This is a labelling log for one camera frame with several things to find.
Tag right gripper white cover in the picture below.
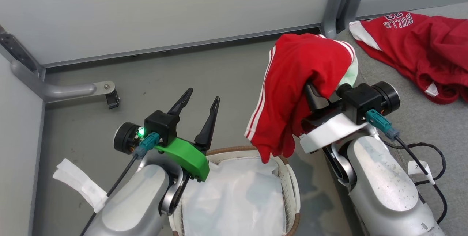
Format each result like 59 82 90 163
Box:
299 81 370 155

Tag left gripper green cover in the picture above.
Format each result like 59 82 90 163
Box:
154 88 220 182

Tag red shorts white stripes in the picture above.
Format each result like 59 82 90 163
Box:
244 33 359 164

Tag red basketball jersey white trim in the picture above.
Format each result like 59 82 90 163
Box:
349 11 468 105

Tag grey fabric sofa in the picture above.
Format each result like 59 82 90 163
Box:
322 2 468 236

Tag black caster wheel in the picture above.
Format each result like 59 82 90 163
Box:
105 90 121 110

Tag white basket liner cloth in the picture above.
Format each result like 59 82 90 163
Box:
181 156 288 236

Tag white laundry basket brown rim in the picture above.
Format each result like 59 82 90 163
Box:
168 146 301 236

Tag grey partition foot bar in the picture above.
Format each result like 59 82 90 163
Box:
10 60 116 102

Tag left arm cable teal plug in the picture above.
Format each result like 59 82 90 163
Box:
79 132 162 236

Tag arm cable teal plug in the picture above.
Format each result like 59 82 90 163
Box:
366 109 449 225
79 132 162 236

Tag right arm cable teal plug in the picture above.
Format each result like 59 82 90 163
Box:
366 109 449 225

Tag grey partition bottom rail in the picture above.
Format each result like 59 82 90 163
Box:
42 23 322 69

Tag white tag on right cable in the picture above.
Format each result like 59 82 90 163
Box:
407 160 436 186

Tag white tape on left cable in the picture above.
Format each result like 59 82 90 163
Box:
53 158 109 213

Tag grey partition post with bracket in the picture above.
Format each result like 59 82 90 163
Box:
0 25 46 79

